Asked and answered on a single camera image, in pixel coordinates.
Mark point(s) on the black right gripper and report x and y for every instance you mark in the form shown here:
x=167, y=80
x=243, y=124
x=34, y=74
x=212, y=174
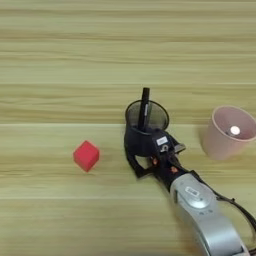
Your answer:
x=168, y=170

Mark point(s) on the black mesh pen holder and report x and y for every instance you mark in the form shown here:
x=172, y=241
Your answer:
x=136, y=143

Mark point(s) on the pink plastic cup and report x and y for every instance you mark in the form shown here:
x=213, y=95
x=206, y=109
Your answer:
x=216, y=145

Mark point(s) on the red foam cube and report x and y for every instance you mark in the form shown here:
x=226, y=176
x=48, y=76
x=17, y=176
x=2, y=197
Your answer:
x=86, y=156

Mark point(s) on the black box with white label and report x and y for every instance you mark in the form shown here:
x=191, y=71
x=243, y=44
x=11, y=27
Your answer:
x=162, y=141

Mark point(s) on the black marker pen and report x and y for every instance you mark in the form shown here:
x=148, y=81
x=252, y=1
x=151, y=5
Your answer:
x=145, y=103

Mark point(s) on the small white round object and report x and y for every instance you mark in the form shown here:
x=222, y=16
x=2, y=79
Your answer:
x=235, y=130

